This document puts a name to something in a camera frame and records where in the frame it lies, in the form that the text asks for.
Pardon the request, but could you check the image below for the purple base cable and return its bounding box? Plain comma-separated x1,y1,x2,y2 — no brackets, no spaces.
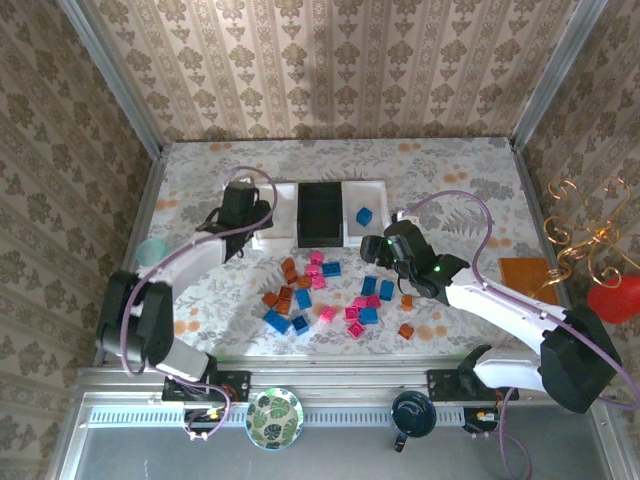
498,387,534,480
183,383,233,442

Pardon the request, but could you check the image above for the leaf patterned plate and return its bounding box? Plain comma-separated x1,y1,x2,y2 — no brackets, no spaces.
244,387,305,452

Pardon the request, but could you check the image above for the orange brown board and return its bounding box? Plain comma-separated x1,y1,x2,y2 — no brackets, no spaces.
498,257,560,307

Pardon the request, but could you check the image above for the black plastic container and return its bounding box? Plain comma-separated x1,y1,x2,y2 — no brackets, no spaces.
296,181,348,250

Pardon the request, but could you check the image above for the red heart decoration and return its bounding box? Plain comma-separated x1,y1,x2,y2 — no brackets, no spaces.
587,274,640,325

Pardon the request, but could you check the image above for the gold wire ornament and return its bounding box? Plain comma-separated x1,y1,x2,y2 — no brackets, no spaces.
542,174,634,301

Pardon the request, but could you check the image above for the teal plastic cup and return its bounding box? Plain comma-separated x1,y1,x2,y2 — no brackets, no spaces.
135,238,169,267

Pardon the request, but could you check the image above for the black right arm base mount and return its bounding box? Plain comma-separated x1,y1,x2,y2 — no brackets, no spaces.
426,367,520,402

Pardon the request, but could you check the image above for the dark blue mug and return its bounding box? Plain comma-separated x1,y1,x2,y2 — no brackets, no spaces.
390,389,435,454

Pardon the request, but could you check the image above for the long blue lego brick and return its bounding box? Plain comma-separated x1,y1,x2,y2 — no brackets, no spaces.
263,309,293,335

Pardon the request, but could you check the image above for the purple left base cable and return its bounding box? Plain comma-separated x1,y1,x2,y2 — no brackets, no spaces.
183,383,233,442

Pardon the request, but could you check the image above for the aluminium frame post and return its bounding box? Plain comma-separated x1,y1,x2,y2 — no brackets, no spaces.
508,0,612,152
56,0,167,157

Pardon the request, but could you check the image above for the grey slotted cable duct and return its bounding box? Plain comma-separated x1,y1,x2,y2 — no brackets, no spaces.
87,404,470,429

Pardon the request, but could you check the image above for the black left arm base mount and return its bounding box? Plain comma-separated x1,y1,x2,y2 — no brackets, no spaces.
162,369,252,404

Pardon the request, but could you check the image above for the aluminium table edge rail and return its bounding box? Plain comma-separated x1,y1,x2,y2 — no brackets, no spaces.
77,355,481,401

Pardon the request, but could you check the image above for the white plastic container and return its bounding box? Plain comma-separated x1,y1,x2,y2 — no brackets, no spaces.
249,182,300,251
342,179,391,242

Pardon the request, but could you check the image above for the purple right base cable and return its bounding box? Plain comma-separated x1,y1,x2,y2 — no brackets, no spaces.
498,387,534,480

